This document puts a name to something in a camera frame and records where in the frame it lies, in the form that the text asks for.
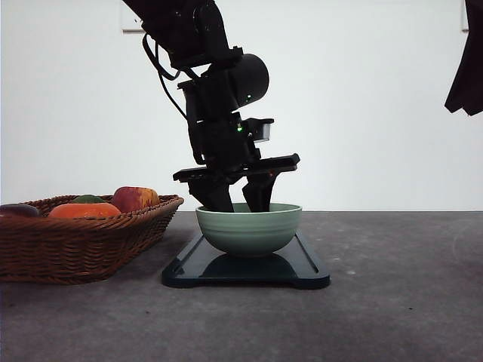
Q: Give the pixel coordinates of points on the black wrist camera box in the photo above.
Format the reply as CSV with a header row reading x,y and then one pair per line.
x,y
259,128

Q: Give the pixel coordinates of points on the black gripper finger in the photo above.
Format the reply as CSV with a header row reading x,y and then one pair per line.
x,y
258,190
212,194

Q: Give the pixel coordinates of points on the brown wicker basket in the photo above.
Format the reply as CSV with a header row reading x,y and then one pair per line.
x,y
45,249

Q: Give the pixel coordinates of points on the white wall socket left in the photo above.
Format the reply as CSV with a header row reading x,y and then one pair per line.
x,y
131,24

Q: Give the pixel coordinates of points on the dark red plum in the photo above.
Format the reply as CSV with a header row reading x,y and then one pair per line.
x,y
18,210

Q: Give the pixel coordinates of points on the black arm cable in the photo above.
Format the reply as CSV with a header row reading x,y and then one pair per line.
x,y
162,73

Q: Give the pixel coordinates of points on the red yellow apple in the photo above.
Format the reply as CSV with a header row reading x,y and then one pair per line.
x,y
132,198

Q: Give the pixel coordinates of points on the green lime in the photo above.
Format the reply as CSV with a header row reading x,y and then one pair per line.
x,y
88,199

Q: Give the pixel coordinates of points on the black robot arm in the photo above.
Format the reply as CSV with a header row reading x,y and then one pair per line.
x,y
467,93
192,35

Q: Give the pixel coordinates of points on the light green ceramic bowl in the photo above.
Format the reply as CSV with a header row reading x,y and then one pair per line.
x,y
245,233

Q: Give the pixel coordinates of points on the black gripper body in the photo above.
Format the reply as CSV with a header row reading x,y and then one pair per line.
x,y
221,139

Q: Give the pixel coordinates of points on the black rectangular tray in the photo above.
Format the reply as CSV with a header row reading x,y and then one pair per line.
x,y
204,263

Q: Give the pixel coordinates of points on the orange tangerine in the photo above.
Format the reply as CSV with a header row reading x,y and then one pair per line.
x,y
85,211

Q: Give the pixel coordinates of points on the white wall socket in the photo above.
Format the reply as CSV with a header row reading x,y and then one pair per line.
x,y
131,24
464,17

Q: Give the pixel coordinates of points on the white wall socket right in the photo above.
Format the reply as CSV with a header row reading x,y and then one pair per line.
x,y
464,17

